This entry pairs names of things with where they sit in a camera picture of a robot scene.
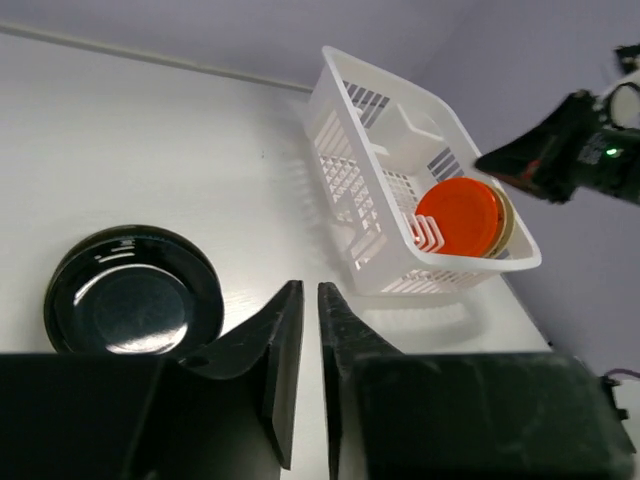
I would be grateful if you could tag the black plate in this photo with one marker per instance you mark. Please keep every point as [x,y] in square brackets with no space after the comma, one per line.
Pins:
[133,290]

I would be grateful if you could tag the tan flower plate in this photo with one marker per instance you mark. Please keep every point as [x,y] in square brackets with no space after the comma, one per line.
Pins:
[503,215]

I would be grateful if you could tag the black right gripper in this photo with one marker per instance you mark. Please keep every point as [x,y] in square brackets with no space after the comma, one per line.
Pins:
[570,149]

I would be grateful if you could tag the orange plate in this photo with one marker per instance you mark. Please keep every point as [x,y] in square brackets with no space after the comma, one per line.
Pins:
[465,212]

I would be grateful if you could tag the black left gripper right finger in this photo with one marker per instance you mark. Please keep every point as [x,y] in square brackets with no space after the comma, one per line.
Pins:
[347,342]

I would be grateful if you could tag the beige plate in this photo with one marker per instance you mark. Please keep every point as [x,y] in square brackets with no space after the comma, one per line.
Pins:
[509,225]

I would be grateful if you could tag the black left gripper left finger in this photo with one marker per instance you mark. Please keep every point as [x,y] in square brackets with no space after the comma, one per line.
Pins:
[243,418]

